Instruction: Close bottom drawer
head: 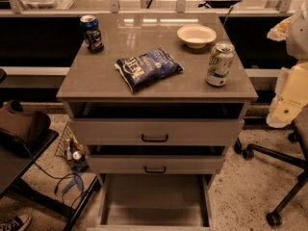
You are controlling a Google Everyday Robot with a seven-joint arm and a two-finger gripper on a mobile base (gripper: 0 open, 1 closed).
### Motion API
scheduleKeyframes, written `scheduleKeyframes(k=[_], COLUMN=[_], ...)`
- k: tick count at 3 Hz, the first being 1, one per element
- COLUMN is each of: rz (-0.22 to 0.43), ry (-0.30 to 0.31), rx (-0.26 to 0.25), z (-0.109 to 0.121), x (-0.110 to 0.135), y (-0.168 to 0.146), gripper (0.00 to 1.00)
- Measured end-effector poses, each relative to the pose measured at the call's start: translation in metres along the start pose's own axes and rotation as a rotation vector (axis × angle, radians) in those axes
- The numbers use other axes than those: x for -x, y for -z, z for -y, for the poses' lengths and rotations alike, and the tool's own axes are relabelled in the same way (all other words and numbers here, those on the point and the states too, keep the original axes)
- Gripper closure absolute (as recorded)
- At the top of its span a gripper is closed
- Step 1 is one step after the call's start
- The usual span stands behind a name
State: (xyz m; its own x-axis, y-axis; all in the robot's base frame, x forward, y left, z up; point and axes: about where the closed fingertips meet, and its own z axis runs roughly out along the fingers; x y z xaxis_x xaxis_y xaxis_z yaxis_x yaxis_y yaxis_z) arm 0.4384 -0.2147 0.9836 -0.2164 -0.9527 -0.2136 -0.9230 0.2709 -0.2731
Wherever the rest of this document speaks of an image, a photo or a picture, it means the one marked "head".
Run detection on grey drawer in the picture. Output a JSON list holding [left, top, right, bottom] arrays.
[[86, 145, 226, 174], [87, 174, 214, 231], [69, 103, 244, 146]]

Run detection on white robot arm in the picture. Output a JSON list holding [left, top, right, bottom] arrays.
[[267, 2, 308, 128]]

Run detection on grey drawer cabinet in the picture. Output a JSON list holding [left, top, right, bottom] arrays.
[[56, 13, 259, 185]]

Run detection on blue chip bag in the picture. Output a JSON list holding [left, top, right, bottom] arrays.
[[115, 47, 184, 91]]

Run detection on white bowl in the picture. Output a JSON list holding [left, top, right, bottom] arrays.
[[177, 24, 217, 49]]

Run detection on green white soda can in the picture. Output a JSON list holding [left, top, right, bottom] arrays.
[[206, 41, 235, 87]]

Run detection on blue soda can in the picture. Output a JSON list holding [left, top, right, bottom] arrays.
[[80, 15, 104, 53]]

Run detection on black office chair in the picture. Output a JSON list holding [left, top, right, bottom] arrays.
[[233, 104, 308, 228]]

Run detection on black side table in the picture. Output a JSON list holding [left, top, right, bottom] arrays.
[[0, 129, 99, 231]]

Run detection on black white sneaker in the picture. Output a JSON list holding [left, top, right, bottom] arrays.
[[0, 214, 32, 231]]

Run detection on wire mesh basket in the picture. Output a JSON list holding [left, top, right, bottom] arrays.
[[55, 123, 89, 172]]

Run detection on black cable on floor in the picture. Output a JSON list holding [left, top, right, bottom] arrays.
[[33, 161, 97, 207]]

